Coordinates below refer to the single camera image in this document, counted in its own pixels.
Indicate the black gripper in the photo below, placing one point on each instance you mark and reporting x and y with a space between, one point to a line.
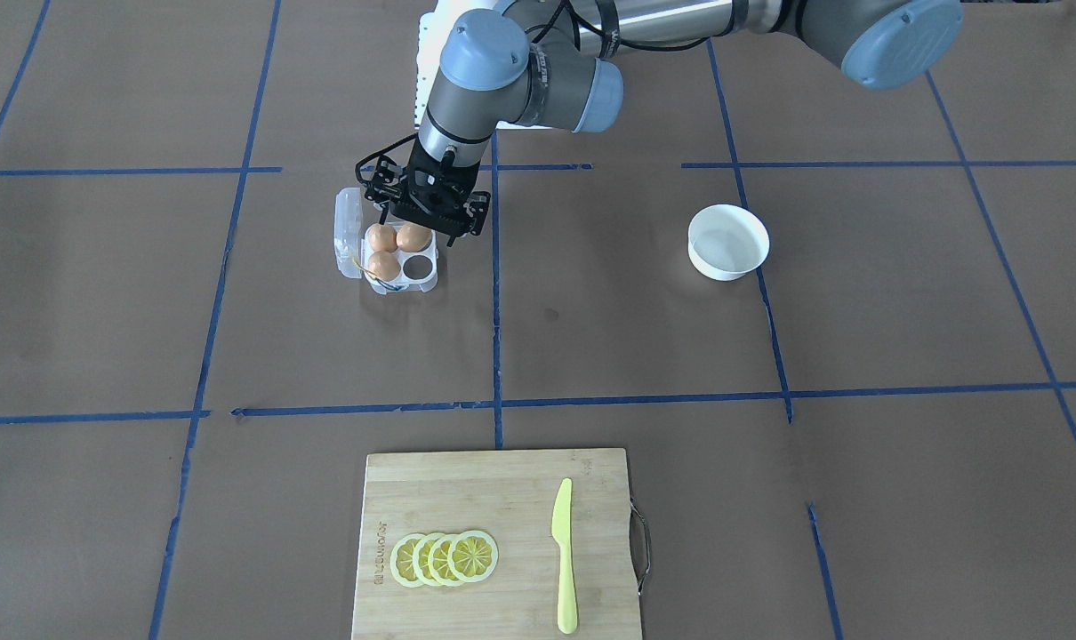
381 188

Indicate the brown egg from bowl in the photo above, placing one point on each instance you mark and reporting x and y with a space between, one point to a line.
413 237

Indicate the clear plastic egg carton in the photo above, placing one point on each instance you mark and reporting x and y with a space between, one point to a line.
419 270

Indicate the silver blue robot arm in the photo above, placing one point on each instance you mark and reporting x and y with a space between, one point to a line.
551 64

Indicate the brown egg back slot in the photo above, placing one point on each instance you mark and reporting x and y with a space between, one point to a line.
382 238

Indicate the brown egg slot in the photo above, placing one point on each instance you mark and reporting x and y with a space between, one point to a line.
384 266
382 238

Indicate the brown egg front slot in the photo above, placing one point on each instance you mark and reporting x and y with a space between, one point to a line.
384 266

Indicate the white ceramic bowl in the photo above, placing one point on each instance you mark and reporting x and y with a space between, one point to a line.
726 242

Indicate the bamboo cutting board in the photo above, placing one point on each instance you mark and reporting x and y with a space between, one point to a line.
510 495

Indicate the yellow plastic knife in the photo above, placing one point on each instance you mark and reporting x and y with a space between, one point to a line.
567 617

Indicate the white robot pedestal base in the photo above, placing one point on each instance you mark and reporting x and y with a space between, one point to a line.
434 28

